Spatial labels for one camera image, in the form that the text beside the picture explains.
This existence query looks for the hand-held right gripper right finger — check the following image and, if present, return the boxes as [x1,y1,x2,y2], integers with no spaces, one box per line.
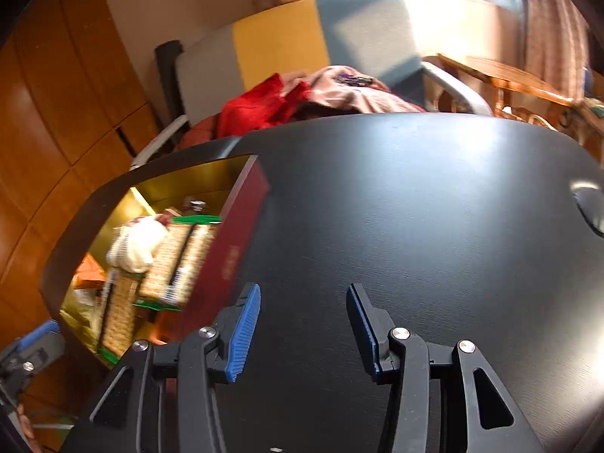
[346,283,543,453]

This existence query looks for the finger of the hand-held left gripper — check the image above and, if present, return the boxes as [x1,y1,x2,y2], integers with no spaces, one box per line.
[0,320,66,390]

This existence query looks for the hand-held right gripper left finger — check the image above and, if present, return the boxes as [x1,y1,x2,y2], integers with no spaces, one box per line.
[61,283,262,453]

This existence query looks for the green-edged cracker packet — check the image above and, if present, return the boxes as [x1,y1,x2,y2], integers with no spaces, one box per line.
[97,269,142,364]
[134,216,222,312]

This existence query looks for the red box with gold lining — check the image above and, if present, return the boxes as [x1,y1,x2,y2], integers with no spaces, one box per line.
[40,153,271,369]

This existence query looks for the beige cloth pouch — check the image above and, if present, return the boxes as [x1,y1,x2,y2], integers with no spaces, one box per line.
[106,219,171,274]

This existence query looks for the orange packet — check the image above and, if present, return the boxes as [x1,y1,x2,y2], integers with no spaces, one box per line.
[73,255,107,290]

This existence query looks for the wooden cabinet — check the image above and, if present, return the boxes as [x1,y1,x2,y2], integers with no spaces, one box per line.
[0,0,161,322]

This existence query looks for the pink blanket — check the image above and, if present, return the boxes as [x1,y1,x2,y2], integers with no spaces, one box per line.
[295,65,425,116]

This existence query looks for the dark purple beads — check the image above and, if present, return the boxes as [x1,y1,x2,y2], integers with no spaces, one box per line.
[333,73,376,88]

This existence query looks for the grey yellow blue armchair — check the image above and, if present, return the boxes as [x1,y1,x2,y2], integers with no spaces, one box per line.
[129,0,494,171]

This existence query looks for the wooden table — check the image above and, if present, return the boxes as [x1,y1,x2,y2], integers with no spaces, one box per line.
[436,53,604,128]

